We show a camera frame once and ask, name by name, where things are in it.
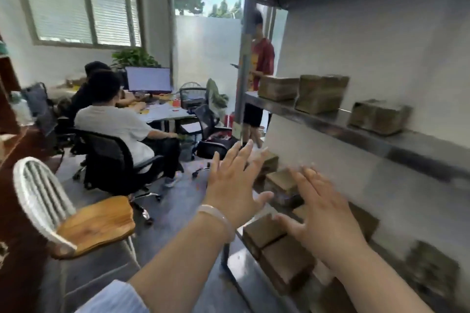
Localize person's left hand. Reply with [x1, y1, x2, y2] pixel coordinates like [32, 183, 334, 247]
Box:
[203, 139, 275, 232]

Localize person's right hand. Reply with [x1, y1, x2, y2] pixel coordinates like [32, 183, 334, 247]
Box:
[273, 166, 369, 270]

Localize pile of brown cardboard boxes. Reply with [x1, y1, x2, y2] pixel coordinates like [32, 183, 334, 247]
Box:
[242, 149, 462, 313]

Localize metal shelving rack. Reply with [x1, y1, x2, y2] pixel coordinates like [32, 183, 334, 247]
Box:
[235, 0, 470, 313]

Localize row of brown cardboard boxes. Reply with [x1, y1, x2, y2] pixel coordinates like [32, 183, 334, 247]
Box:
[258, 74, 414, 136]

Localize person's right forearm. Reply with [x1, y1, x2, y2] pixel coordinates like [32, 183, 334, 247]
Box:
[320, 246, 434, 313]

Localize person's left forearm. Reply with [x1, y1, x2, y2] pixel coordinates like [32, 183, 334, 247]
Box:
[128, 210, 232, 313]

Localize green jacket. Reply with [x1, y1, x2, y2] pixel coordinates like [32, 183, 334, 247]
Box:
[205, 78, 229, 112]

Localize white office desk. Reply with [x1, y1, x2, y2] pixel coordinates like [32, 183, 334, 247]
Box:
[47, 85, 199, 134]

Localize computer monitor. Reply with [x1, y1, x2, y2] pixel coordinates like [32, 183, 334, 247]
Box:
[124, 66, 173, 94]

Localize light blue striped sleeve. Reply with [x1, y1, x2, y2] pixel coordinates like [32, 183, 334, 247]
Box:
[75, 279, 149, 313]

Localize green potted plant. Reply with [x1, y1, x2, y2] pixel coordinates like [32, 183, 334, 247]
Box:
[111, 47, 162, 69]

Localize grey mesh office chair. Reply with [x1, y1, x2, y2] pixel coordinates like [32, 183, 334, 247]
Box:
[21, 81, 59, 137]

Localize brown wooden cabinet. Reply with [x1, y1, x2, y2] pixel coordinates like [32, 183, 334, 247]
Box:
[0, 30, 65, 313]

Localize white window blinds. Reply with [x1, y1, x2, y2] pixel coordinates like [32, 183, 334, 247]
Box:
[16, 0, 142, 47]

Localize white jade bracelet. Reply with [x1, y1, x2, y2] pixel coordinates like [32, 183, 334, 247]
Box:
[196, 204, 236, 244]

